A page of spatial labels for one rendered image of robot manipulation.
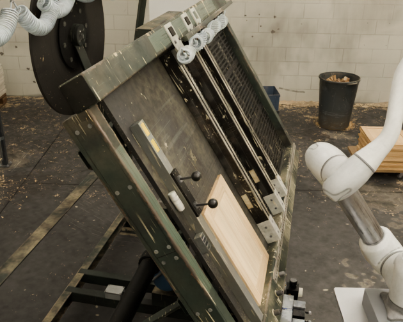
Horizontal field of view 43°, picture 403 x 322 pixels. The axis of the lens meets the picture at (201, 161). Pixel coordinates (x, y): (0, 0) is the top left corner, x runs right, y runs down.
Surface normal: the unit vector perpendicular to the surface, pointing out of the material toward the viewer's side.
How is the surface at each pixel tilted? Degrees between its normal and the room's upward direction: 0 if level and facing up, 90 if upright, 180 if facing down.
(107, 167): 90
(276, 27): 90
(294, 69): 90
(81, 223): 0
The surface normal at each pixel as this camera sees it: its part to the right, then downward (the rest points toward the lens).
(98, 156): -0.21, 0.41
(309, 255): 0.01, -0.91
